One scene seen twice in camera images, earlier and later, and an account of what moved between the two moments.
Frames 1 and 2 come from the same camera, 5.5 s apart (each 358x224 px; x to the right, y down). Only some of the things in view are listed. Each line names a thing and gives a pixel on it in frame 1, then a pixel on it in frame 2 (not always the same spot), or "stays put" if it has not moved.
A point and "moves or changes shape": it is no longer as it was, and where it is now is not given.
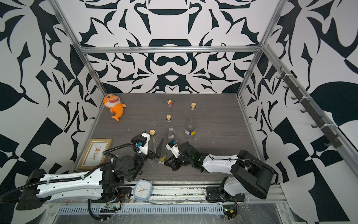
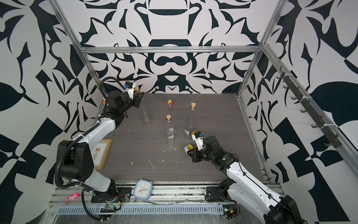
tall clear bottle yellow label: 191,126 stays put
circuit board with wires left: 109,208 stays put
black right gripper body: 180,158 to 200,155
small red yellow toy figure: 170,102 stays put
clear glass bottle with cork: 152,146 to 144,110
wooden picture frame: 92,157 stays put
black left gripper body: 140,158 to 133,103
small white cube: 162,159 moves or changes shape
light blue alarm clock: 142,190 stays put
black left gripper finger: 159,149 to 139,97
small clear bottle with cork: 170,128 stays put
